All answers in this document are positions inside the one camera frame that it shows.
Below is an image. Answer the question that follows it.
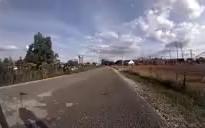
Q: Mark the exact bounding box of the row of poles with wires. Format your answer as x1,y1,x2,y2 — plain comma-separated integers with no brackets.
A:
163,41,205,64

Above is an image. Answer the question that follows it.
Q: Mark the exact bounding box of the row of low buildings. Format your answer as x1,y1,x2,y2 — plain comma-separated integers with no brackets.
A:
101,56,205,66

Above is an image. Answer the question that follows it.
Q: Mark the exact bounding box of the grey asphalt road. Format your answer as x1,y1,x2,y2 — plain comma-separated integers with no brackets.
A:
0,65,165,128

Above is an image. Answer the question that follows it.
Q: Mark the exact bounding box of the lattice pylon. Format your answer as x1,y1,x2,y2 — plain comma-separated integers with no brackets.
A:
77,54,85,65

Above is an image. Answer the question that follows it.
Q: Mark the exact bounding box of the dark fence post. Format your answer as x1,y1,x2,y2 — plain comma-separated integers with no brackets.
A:
181,71,188,90

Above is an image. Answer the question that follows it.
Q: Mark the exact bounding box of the dry grass field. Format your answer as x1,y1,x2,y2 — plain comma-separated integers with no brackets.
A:
115,63,205,122

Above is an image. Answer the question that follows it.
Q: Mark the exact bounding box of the white building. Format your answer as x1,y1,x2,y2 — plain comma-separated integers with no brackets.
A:
126,59,136,66

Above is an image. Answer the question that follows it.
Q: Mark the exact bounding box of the row of bushes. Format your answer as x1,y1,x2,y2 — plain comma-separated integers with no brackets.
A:
0,46,102,89

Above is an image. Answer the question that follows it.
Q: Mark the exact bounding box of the gravel strip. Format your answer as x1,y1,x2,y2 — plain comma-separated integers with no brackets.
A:
111,66,205,128

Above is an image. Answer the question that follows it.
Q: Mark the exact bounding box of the tall dark green tree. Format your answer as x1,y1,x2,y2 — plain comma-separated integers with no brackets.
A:
24,32,60,68

